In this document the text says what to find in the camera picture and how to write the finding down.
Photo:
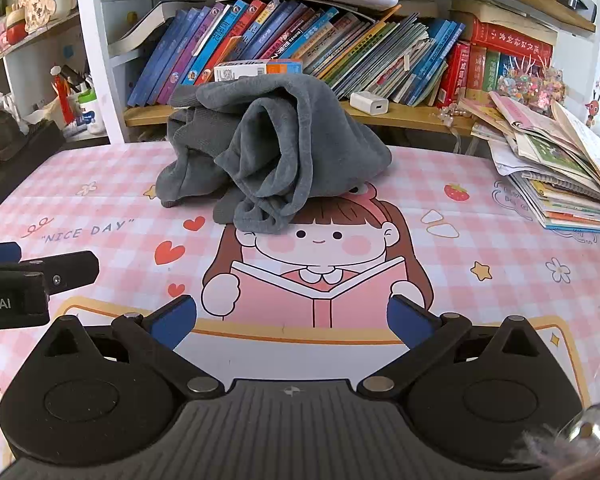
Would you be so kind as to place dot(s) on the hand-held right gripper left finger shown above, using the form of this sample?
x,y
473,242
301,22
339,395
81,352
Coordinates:
x,y
172,321

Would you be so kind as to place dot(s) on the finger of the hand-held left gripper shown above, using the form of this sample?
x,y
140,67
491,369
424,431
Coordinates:
x,y
0,252
70,271

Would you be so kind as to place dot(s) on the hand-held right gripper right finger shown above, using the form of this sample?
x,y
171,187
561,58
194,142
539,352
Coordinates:
x,y
409,321

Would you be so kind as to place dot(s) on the grey socks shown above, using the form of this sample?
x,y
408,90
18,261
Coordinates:
x,y
280,140

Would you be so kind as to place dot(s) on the pink checked cartoon desk mat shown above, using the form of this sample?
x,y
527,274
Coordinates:
x,y
105,200

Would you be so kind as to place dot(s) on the dark brown cloth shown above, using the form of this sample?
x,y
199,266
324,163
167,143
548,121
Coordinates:
x,y
2,132

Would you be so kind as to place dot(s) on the white bottle with blue label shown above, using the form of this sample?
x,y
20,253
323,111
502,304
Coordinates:
x,y
91,112

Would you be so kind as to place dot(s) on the white and wood bookshelf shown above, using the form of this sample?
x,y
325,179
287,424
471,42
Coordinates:
x,y
92,60

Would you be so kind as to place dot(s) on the pile of booklets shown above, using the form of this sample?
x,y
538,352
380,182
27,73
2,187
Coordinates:
x,y
555,160

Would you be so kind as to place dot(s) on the red jar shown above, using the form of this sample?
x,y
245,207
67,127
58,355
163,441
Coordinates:
x,y
16,34

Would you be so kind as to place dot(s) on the white charger plug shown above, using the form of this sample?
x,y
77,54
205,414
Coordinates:
x,y
369,102

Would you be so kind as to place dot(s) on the white and orange box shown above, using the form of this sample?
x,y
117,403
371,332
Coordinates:
x,y
255,69

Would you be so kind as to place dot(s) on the glittery sequin decoration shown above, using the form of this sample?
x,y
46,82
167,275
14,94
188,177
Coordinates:
x,y
530,82

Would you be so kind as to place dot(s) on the row of colourful books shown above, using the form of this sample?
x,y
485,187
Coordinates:
x,y
300,45

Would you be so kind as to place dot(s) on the red thick dictionary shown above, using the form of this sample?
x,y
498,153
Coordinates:
x,y
512,40

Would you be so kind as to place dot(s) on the deer wall sticker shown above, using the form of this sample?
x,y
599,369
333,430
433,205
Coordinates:
x,y
594,102

